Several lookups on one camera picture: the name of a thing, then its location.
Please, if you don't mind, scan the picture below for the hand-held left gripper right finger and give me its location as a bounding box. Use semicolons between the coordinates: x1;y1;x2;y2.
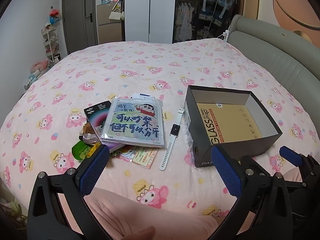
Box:
207;146;298;240

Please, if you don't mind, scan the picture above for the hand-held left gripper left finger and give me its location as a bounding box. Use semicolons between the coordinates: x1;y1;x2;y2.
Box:
27;144;110;240

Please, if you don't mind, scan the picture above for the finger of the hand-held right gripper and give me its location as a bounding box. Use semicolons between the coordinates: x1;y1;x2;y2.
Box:
279;146;320;180
239;154;275;174

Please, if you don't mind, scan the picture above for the dark cardboard shoe box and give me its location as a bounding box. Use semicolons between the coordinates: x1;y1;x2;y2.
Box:
184;85;283;168

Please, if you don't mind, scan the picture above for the green yellow corn packet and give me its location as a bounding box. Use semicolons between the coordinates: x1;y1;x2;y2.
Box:
71;140;100;160

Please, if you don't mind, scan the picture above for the cartoon bead art packet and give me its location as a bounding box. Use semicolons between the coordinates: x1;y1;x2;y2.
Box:
101;97;167;148

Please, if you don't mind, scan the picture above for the brown snack packet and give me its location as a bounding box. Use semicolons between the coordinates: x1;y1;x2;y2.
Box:
79;133;100;145

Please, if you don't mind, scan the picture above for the yellow screen protector packet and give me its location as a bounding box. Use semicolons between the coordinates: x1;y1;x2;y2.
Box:
195;102;264;147

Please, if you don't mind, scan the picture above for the black gradient product box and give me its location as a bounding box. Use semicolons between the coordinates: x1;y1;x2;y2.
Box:
84;100;125;153

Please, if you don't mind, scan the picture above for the white smartwatch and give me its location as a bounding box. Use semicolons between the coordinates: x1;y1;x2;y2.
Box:
160;109;185;172

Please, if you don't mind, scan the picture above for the white blue wet wipes pack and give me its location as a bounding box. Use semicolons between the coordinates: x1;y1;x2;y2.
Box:
130;93;152;100

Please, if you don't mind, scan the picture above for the pale green cloth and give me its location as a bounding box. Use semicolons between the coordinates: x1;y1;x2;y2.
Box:
0;196;24;224

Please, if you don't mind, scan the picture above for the grey padded headboard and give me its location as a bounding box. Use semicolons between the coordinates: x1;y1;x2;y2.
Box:
229;14;320;120

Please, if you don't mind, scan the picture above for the pile of small boxes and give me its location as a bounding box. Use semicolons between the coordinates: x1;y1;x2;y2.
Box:
24;70;42;90

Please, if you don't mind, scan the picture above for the pink printed blanket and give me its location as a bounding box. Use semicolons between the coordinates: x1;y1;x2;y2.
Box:
0;40;320;220

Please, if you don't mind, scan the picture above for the pink bag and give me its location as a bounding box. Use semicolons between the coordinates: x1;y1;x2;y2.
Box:
31;59;49;73

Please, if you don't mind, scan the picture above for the white shelf rack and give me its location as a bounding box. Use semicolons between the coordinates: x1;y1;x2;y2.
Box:
41;26;62;67

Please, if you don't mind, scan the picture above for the brown cabinet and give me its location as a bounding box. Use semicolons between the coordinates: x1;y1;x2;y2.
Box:
96;4;123;44

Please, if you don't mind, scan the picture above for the dark grey door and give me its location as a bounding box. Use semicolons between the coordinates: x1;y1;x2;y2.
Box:
62;0;98;55

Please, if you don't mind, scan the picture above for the row of hanging clothes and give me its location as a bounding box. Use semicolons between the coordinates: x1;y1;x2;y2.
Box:
176;2;198;40

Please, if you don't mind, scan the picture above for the white handbag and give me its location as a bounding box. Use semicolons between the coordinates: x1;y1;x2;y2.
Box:
109;6;122;20

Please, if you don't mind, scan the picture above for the white wardrobe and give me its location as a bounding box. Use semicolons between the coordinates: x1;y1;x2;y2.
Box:
124;0;177;44

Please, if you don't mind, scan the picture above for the round peach wall panel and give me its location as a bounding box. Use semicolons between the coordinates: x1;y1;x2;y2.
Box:
235;0;320;39

